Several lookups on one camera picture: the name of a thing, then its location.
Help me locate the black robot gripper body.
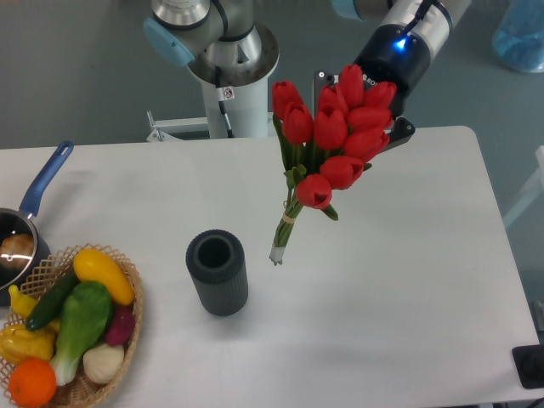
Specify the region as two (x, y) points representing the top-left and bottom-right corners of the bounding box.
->
(354, 24), (431, 116)

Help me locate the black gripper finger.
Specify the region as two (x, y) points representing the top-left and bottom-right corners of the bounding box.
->
(385, 116), (416, 150)

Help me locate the red tulip bouquet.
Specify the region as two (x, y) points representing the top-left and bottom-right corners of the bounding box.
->
(269, 65), (397, 265)

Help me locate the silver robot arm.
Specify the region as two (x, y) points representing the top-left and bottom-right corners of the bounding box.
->
(144, 1), (470, 148)

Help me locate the dark grey ribbed vase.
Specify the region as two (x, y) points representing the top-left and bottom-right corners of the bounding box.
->
(185, 229), (248, 316)

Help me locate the black device at edge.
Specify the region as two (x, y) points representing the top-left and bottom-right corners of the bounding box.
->
(512, 344), (543, 389)

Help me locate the yellow squash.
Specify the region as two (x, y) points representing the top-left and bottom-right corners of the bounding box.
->
(73, 248), (135, 306)

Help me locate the purple red onion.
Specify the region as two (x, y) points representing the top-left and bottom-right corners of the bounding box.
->
(104, 307), (136, 346)

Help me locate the green bok choy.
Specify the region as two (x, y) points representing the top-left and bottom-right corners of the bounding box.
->
(50, 281), (113, 387)

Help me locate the white garlic bulb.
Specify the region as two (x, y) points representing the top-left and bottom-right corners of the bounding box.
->
(82, 343), (124, 384)

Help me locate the dark green cucumber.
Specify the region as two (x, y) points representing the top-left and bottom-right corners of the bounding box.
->
(25, 269), (80, 332)

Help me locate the bread roll in pan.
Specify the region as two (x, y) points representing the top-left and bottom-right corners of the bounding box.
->
(1, 234), (34, 270)

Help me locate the woven wicker basket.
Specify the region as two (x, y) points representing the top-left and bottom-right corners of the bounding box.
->
(19, 243), (144, 407)

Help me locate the yellow banana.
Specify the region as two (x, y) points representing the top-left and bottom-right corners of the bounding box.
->
(8, 285), (38, 325)

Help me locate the yellow bell pepper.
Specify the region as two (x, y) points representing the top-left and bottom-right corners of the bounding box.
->
(1, 324), (56, 366)

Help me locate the orange fruit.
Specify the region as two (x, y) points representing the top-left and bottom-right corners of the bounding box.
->
(8, 358), (57, 407)

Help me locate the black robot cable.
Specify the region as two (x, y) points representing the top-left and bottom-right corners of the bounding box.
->
(213, 65), (235, 139)

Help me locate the white metal clamp bracket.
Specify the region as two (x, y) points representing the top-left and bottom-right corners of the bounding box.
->
(146, 111), (235, 142)

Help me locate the blue handled saucepan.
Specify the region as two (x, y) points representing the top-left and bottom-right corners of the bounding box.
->
(1, 141), (74, 307)

